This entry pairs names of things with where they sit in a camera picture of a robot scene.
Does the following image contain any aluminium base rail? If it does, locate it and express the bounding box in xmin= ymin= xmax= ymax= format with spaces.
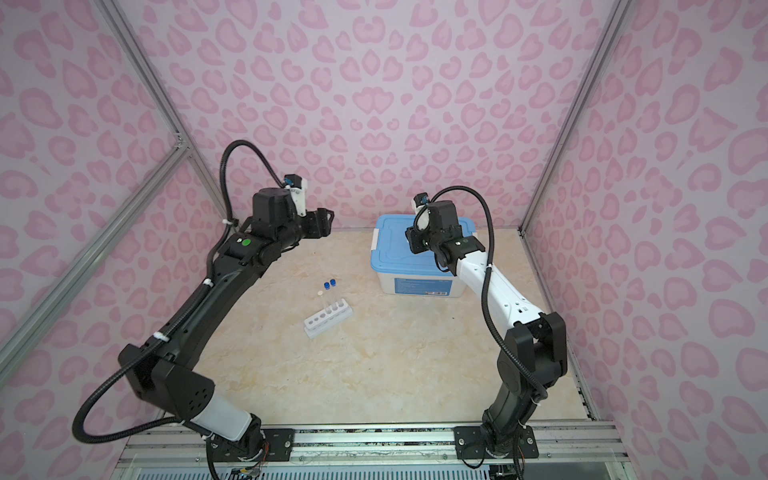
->
xmin=113 ymin=421 xmax=637 ymax=480

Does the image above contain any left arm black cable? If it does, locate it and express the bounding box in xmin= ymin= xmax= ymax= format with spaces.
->
xmin=71 ymin=139 xmax=286 ymax=445

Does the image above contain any aluminium frame strut left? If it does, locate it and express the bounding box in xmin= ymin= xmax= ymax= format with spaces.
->
xmin=1 ymin=140 xmax=188 ymax=385

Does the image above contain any white test tube rack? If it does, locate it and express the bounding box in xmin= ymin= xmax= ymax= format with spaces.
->
xmin=303 ymin=299 xmax=354 ymax=339

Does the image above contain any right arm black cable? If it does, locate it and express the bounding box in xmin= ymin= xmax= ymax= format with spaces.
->
xmin=419 ymin=185 xmax=548 ymax=403

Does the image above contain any white plastic storage bin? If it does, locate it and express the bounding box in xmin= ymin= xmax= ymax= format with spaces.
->
xmin=372 ymin=269 xmax=466 ymax=298

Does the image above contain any blue plastic bin lid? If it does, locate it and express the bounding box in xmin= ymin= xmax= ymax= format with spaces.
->
xmin=370 ymin=214 xmax=451 ymax=277

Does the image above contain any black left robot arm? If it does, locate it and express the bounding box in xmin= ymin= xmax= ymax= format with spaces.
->
xmin=118 ymin=188 xmax=334 ymax=460

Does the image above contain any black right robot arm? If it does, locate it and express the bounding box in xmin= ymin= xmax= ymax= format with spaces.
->
xmin=405 ymin=193 xmax=568 ymax=460

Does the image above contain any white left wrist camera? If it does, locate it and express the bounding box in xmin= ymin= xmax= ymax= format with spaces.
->
xmin=284 ymin=174 xmax=308 ymax=217

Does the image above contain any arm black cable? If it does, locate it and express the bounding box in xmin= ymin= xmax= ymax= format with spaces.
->
xmin=71 ymin=139 xmax=286 ymax=445
xmin=419 ymin=185 xmax=548 ymax=403

